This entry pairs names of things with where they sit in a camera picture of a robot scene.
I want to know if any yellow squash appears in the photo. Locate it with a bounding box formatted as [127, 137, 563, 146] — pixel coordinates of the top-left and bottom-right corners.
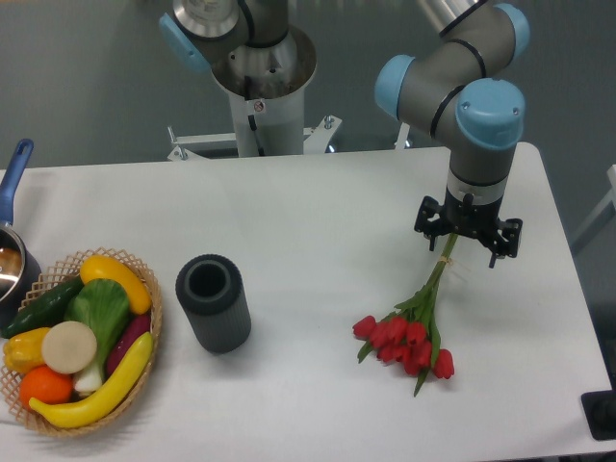
[79, 254, 152, 315]

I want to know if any yellow banana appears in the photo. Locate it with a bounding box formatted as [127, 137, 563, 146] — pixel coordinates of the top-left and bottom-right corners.
[29, 332, 154, 429]

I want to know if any yellow bell pepper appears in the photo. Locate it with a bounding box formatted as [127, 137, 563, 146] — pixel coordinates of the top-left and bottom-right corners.
[3, 327, 51, 374]

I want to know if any orange fruit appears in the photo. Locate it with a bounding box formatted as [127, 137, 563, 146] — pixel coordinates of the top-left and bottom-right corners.
[19, 366, 73, 410]

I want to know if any blue handled saucepan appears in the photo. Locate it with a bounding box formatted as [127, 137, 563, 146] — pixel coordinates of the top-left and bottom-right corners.
[1, 139, 41, 328]

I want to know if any black cable on pedestal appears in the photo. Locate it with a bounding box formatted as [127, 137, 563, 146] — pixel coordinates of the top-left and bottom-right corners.
[243, 75, 266, 158]

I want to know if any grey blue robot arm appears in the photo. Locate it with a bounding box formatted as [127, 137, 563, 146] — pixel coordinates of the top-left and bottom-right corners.
[159, 1, 529, 259]

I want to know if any red tulip bouquet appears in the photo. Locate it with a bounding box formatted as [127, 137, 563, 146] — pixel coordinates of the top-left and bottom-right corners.
[352, 235, 457, 395]

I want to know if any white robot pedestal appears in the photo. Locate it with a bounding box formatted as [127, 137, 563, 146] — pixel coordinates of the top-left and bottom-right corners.
[159, 14, 343, 158]

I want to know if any beige round disc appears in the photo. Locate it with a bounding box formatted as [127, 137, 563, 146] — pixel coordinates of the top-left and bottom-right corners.
[41, 321, 97, 374]

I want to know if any black device at edge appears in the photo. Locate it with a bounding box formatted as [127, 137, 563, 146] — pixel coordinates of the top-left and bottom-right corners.
[581, 390, 615, 441]

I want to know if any white frame at right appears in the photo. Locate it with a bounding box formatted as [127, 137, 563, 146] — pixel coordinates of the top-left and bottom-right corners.
[570, 165, 615, 255]

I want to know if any green cucumber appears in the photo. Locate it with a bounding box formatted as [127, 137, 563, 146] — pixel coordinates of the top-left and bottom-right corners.
[1, 276, 84, 339]

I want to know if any dark grey ribbed vase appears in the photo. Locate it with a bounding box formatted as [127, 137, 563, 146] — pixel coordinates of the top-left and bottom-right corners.
[175, 254, 251, 354]

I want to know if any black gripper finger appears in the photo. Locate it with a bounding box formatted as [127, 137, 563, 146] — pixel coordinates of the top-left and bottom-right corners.
[414, 195, 448, 251]
[480, 218, 523, 269]

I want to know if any purple eggplant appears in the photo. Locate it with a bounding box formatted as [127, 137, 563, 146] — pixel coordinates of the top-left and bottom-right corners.
[105, 313, 150, 377]

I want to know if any green lettuce leaf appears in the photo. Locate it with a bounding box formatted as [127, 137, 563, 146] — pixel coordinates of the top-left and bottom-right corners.
[64, 279, 130, 398]

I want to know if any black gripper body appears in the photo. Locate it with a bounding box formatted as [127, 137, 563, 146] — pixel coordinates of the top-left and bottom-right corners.
[437, 188, 502, 241]

